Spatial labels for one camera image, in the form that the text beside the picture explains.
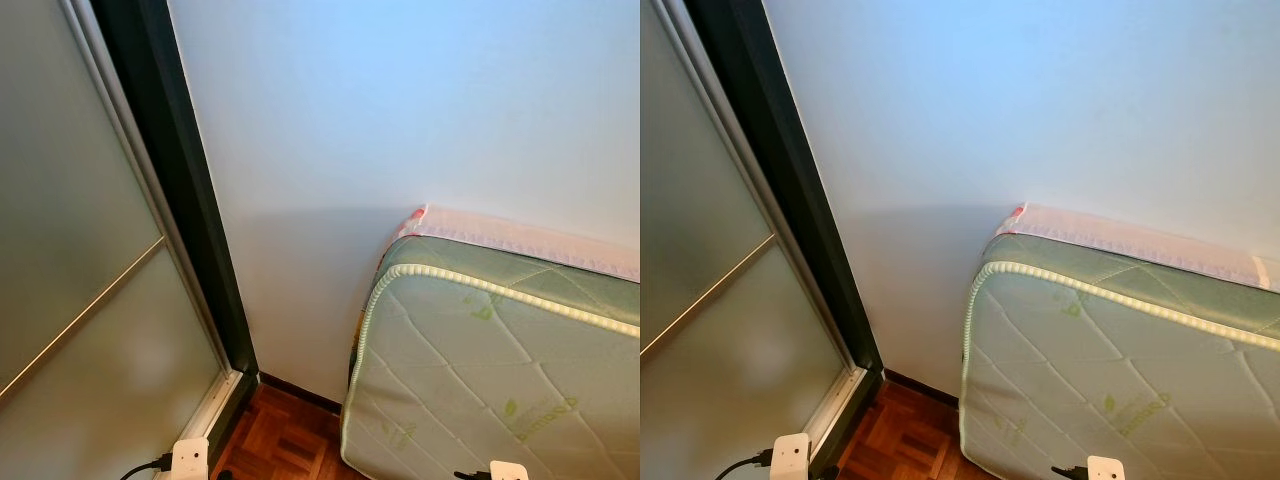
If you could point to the dark wooden baseboard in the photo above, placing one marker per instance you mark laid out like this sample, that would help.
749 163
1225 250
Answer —
920 387
300 393

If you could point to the pink white foam slab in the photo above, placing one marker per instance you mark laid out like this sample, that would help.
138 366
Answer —
1120 240
500 240

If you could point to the green quilted mattress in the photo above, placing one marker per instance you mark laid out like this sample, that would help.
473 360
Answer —
480 380
1100 380

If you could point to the frosted glass sliding door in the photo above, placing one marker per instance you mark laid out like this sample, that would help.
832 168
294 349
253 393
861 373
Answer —
60 200
700 200

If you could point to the dark door frame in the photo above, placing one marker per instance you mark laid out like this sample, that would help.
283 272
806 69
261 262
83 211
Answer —
175 150
782 150

